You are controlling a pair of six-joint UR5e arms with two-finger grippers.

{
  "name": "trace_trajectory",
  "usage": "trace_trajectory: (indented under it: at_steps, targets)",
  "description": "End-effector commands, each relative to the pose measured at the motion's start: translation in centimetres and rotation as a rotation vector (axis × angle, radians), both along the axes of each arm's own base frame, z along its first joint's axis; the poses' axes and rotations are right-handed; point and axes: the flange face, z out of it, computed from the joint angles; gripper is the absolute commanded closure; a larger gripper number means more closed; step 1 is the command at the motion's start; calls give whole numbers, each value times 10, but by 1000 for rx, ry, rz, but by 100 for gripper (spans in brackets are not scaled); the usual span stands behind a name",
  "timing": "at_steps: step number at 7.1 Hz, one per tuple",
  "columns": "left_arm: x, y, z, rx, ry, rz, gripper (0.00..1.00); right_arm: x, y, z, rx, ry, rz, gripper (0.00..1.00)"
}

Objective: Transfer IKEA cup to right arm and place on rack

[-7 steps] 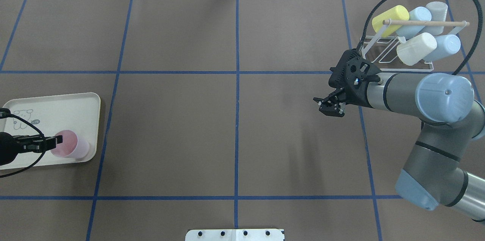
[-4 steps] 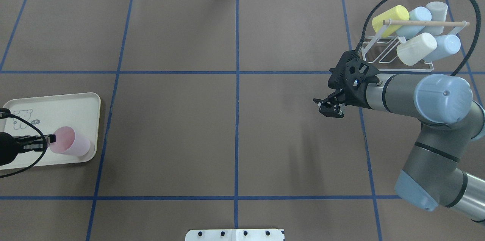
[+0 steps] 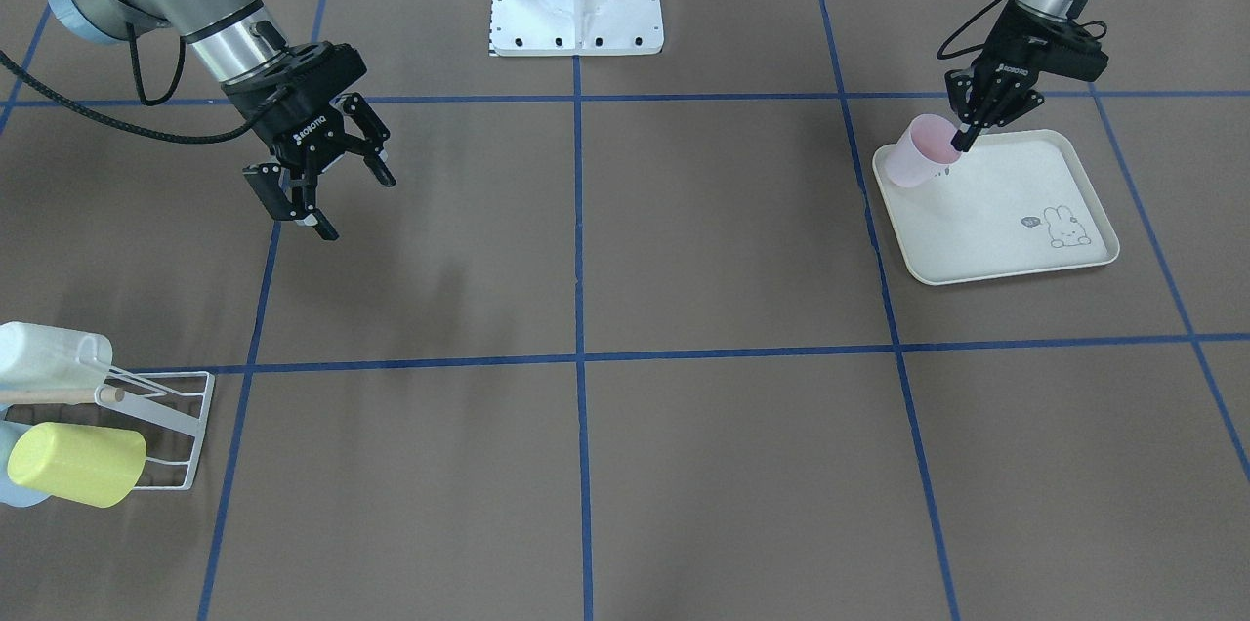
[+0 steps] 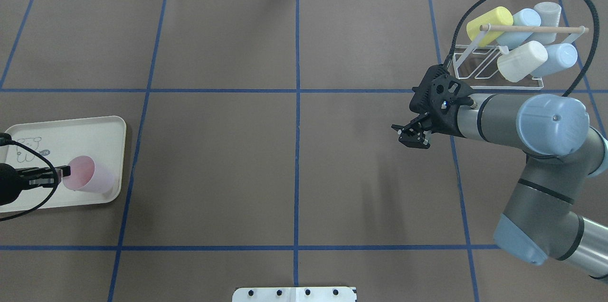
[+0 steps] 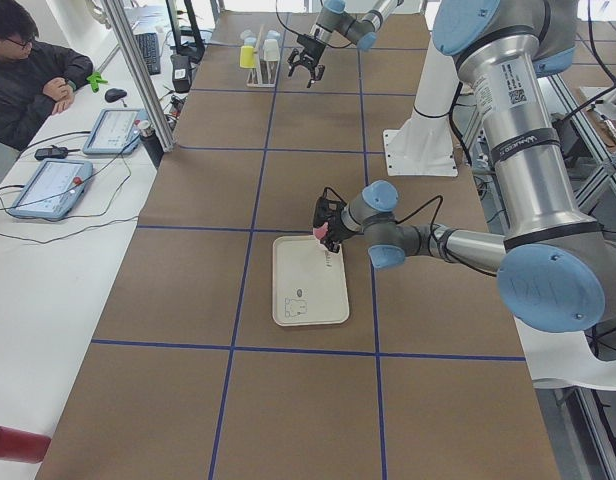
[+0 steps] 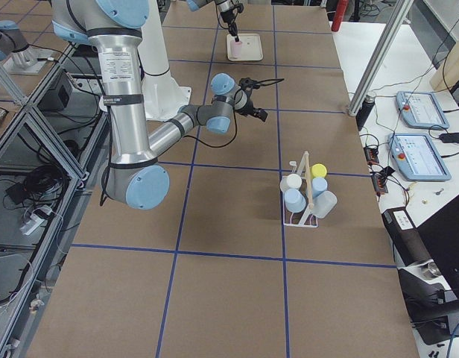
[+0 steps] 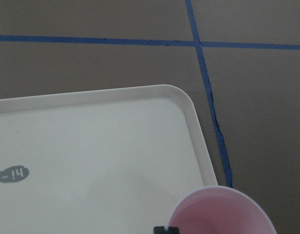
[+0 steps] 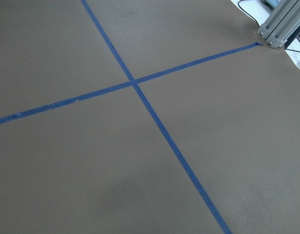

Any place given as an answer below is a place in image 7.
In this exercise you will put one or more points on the pink plastic cup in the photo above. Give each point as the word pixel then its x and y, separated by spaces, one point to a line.
pixel 220 210

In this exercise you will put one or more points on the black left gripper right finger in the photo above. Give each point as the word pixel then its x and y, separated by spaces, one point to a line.
pixel 173 230

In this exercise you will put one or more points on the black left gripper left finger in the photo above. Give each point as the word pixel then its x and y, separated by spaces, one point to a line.
pixel 159 230

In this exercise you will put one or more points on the cream plastic tray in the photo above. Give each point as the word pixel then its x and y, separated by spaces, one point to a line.
pixel 111 161

